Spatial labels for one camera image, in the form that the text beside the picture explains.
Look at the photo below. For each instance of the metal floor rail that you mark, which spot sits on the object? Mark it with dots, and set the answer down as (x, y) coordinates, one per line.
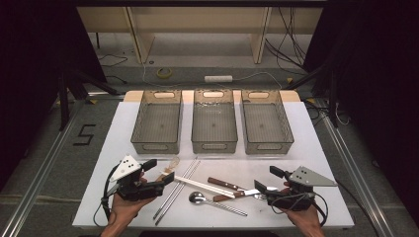
(42, 171)
(352, 171)
(105, 95)

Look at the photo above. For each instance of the white power strip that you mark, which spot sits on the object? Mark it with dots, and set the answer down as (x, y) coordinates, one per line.
(218, 78)

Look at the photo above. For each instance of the yellow floor tape piece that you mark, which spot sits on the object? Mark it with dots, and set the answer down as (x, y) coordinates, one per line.
(290, 80)
(311, 100)
(92, 101)

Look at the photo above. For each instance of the metal spoon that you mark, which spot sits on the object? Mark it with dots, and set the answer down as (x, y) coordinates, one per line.
(196, 197)

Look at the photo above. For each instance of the black curtain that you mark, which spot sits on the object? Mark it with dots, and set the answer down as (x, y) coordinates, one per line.
(26, 65)
(378, 82)

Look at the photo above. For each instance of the white chopstick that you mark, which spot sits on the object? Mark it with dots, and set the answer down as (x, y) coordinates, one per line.
(205, 188)
(204, 184)

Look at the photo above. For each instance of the smoky clear plastic bin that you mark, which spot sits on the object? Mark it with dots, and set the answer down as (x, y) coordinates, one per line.
(214, 125)
(158, 125)
(267, 125)

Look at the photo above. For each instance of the person's right hand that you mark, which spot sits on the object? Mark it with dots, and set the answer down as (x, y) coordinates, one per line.
(306, 219)

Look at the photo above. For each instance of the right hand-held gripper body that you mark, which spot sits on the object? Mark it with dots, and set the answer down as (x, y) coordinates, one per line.
(296, 199)

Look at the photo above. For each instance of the yellow tape roll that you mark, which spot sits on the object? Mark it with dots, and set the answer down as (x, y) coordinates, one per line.
(158, 73)

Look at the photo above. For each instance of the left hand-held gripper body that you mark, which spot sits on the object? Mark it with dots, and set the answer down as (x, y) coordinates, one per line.
(126, 171)

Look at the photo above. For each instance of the person's left hand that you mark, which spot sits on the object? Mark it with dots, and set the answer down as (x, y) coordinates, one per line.
(125, 209)

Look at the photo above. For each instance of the black metal stand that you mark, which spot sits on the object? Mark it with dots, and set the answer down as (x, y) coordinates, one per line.
(63, 98)
(333, 98)

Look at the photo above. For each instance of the pale wooden shelf unit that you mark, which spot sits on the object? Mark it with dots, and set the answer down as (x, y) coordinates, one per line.
(197, 19)

